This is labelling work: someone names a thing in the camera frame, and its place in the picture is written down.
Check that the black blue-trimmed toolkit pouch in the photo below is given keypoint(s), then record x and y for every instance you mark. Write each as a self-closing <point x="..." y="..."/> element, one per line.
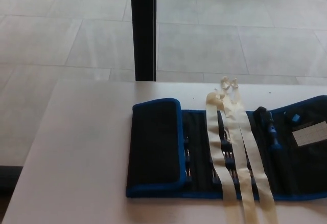
<point x="153" y="142"/>

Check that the masking tape strip curled end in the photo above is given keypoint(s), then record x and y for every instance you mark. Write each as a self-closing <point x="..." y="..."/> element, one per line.
<point x="217" y="155"/>

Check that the masking tape strip crumpled end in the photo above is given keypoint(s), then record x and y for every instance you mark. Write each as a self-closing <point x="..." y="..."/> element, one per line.
<point x="241" y="157"/>

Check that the white grid card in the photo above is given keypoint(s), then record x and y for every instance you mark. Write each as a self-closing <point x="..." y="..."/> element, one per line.
<point x="311" y="133"/>

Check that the black vertical post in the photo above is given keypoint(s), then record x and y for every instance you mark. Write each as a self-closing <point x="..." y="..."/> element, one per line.
<point x="143" y="29"/>

